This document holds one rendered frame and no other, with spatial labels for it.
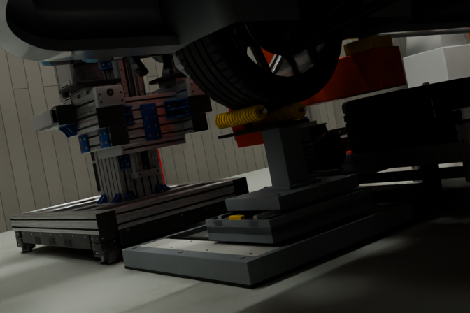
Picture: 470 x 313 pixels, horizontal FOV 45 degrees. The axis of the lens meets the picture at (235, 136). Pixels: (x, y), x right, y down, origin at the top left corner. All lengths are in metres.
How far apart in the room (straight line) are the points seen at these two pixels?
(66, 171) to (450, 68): 5.51
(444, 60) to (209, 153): 3.81
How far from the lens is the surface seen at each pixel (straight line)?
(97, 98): 2.56
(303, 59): 2.20
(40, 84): 5.64
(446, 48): 8.62
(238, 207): 2.03
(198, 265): 1.89
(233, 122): 2.05
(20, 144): 5.49
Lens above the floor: 0.44
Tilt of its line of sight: level
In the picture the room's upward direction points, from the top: 11 degrees counter-clockwise
